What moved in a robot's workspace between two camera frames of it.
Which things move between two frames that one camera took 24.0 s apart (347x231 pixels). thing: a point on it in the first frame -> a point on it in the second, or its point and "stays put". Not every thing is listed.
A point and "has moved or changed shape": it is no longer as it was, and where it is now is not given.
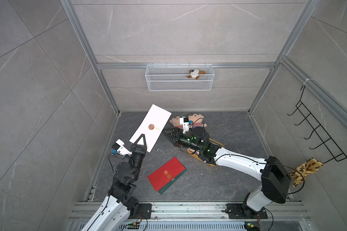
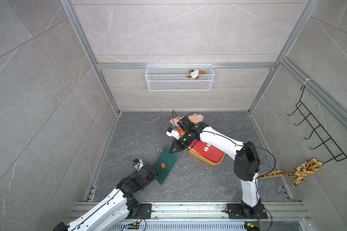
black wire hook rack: x=320 y=132 stays put
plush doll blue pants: x=196 y=120 stays put
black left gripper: x=137 y=152 -> x=155 y=173
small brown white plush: x=195 y=73 stays put
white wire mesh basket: x=179 y=77 stays put
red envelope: x=166 y=173 has moved or changed shape
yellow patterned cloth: x=310 y=167 stays put
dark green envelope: x=167 y=185 -> x=165 y=163
